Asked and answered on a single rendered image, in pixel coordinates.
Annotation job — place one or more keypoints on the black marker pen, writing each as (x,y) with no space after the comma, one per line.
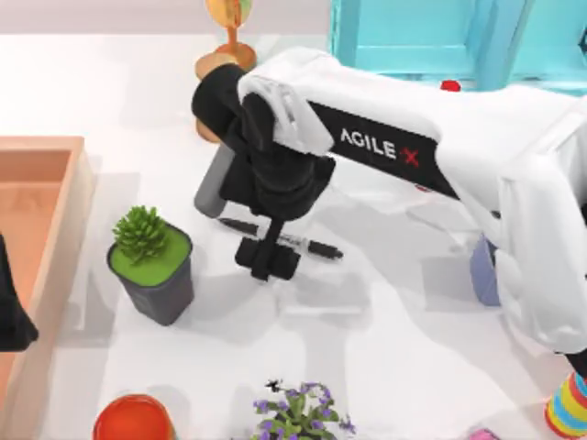
(322,249)

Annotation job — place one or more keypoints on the grey pot with green succulent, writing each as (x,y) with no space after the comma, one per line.
(153,279)

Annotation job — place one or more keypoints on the gold trophy with wooden base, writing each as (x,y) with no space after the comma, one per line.
(229,52)

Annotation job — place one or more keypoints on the purple flower plant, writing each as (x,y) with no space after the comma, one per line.
(298,412)

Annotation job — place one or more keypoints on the small red object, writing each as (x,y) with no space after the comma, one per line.
(450,85)

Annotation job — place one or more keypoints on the light blue rack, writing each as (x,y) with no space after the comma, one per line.
(413,36)

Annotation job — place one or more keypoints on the grey blue cup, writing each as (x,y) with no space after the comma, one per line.
(483,270)

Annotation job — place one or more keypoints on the red cup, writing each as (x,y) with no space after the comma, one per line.
(133,419)

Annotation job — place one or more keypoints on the salmon shallow box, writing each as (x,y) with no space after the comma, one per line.
(50,220)

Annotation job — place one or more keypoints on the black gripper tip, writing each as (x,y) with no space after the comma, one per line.
(14,311)

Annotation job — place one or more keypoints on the small pink object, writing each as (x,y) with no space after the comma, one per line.
(480,434)

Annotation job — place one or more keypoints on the stack of coloured rings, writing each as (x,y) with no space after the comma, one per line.
(568,408)

